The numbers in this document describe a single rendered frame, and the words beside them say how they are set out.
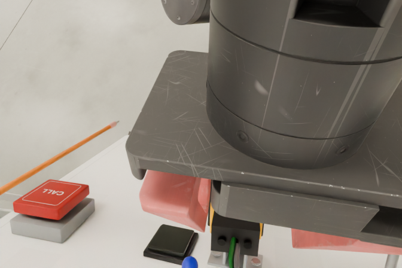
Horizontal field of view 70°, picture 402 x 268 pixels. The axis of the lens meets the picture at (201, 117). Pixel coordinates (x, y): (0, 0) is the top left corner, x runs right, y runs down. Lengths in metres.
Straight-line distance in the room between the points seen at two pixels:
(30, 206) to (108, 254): 0.09
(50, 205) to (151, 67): 1.47
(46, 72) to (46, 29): 0.36
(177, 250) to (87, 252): 0.08
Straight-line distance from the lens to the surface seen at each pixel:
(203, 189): 0.17
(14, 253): 0.33
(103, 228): 0.33
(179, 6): 0.24
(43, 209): 0.31
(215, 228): 0.19
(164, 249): 0.28
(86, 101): 1.79
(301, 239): 0.17
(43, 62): 2.11
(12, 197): 1.57
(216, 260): 0.28
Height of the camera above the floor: 1.39
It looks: 66 degrees down
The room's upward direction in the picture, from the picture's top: 22 degrees counter-clockwise
